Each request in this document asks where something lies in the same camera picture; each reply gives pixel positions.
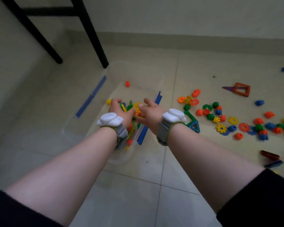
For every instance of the clear plastic storage bin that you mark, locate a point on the clear plastic storage bin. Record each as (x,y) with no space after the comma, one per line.
(142,77)

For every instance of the black sleeve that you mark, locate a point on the black sleeve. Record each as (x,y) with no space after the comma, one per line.
(262,200)
(19,212)

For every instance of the orange square frame tile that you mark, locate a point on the orange square frame tile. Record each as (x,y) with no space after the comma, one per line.
(247,91)

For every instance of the pile of colourful snowflake blocks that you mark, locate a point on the pile of colourful snowflake blocks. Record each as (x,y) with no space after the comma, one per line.
(229,120)

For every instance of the person's right hand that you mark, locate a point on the person's right hand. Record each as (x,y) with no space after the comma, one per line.
(153,115)

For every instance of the green triangle frame tile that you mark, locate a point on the green triangle frame tile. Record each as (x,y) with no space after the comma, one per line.
(191,117)

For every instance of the blue triangle frame tile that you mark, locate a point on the blue triangle frame tile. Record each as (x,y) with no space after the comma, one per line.
(196,129)

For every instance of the heap of mixed plastic toys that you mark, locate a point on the heap of mixed plastic toys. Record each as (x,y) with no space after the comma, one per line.
(130,133)

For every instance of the red flat tile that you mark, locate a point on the red flat tile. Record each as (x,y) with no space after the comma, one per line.
(269,154)

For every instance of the black left sleeve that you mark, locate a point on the black left sleeve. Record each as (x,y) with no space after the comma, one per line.
(19,212)

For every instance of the dark blue flat tile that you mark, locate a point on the dark blue flat tile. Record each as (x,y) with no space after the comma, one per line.
(274,164)

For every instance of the purple triangle tile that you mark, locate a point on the purple triangle tile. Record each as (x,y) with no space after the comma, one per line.
(228,88)

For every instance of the small yellow snowflake block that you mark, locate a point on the small yellow snowflake block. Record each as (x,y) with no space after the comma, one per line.
(108,102)

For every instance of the green snowflake block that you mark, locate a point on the green snowflake block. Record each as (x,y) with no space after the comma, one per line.
(129,107)

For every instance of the black metal table frame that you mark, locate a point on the black metal table frame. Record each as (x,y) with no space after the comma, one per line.
(90,28)

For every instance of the person's right forearm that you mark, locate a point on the person's right forearm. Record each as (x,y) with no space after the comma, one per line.
(208,160)

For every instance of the black right sleeve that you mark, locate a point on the black right sleeve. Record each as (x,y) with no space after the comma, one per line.
(262,200)

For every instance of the person's right thumb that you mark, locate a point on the person's right thumb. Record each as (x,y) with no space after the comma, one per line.
(142,109)

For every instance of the person's left forearm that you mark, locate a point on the person's left forearm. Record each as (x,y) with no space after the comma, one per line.
(68,170)

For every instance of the orange snowflake block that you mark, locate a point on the orange snowflake block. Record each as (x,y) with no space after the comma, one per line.
(127,84)

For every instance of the person's left hand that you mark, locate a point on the person's left hand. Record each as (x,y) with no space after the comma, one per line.
(118,112)

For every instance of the person's left thumb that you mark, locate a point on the person's left thumb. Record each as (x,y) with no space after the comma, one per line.
(131,113)

